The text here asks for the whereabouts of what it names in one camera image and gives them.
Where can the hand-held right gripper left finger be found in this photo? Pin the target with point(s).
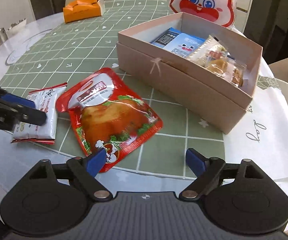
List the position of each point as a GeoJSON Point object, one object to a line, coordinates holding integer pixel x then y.
{"type": "Point", "coordinates": [96, 158]}

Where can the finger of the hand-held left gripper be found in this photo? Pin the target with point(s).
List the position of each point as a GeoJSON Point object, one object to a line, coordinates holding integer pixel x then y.
{"type": "Point", "coordinates": [29, 117]}
{"type": "Point", "coordinates": [19, 100]}

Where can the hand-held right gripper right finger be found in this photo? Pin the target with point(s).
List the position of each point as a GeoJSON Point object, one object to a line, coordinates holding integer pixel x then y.
{"type": "Point", "coordinates": [195, 161]}

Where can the red and white snack packet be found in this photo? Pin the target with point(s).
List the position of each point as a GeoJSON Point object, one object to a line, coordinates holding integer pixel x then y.
{"type": "Point", "coordinates": [46, 133]}

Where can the red chicken leg packet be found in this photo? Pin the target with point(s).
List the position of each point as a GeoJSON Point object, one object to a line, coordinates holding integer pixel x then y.
{"type": "Point", "coordinates": [109, 120]}

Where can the pink cardboard box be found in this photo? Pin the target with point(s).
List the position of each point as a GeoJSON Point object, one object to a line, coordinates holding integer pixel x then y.
{"type": "Point", "coordinates": [184, 87]}

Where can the clear brown pastry packet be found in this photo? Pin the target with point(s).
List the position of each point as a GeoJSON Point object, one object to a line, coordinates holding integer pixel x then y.
{"type": "Point", "coordinates": [237, 76]}
{"type": "Point", "coordinates": [219, 66]}

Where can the small clear red snack packet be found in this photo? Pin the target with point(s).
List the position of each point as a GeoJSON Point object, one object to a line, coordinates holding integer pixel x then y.
{"type": "Point", "coordinates": [204, 52]}

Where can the light blue snack packet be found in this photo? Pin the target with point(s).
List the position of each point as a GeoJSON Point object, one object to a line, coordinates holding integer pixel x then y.
{"type": "Point", "coordinates": [186, 45]}

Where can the white paper bag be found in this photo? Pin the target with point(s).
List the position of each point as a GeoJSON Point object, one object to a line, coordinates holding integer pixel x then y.
{"type": "Point", "coordinates": [271, 142]}

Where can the orange tissue box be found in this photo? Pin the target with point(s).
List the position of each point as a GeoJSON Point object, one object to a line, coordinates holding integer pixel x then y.
{"type": "Point", "coordinates": [81, 10]}

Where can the rabbit face bag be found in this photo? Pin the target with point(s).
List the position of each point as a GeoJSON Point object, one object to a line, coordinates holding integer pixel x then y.
{"type": "Point", "coordinates": [209, 5]}

